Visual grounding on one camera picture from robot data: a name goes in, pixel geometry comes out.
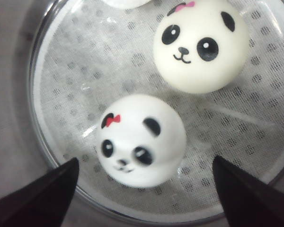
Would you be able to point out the white steamer cloth liner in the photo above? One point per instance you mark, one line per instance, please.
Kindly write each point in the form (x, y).
(93, 54)

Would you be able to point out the panda bun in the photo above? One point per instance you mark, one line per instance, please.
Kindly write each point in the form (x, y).
(141, 141)
(200, 46)
(126, 4)

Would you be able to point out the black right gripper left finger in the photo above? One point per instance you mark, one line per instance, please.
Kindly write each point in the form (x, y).
(44, 202)

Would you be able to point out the stainless steel steamer pot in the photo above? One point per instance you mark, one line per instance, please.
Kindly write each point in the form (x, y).
(23, 158)

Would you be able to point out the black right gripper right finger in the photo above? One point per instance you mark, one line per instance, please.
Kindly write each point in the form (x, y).
(246, 201)

